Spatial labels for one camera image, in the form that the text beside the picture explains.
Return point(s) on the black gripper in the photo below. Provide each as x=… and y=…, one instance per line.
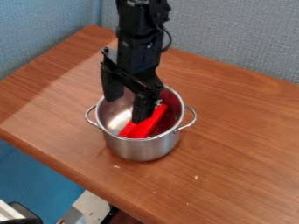
x=129, y=66

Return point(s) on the stainless steel pot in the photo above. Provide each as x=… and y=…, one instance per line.
x=151, y=139

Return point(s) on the red rectangular block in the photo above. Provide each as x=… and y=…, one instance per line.
x=141, y=130

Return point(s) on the black chair part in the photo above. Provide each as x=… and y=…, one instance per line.
x=14, y=213

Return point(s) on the white table leg bracket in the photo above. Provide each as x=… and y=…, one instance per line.
x=88, y=210

